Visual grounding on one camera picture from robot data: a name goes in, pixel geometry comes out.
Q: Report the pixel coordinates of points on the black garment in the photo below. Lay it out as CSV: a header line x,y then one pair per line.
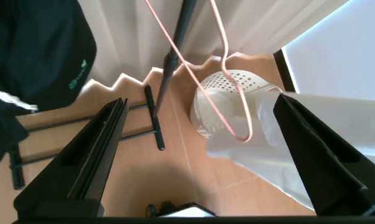
x,y
35,46

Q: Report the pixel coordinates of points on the pink clothes hanger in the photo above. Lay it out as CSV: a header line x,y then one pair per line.
x,y
250,129

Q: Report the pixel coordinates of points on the black clothes rack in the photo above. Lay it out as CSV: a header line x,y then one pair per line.
x,y
172,59

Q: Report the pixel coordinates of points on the white garment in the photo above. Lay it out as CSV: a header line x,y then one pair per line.
x,y
262,155

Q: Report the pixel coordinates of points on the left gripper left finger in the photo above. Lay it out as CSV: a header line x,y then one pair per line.
x,y
44,193

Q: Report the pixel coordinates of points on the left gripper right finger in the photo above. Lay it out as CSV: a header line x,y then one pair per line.
x,y
324,186

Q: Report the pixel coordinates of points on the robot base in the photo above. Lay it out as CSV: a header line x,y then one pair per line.
x,y
187,213

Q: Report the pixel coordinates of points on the white laundry basket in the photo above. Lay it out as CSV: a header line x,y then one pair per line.
x,y
215,109

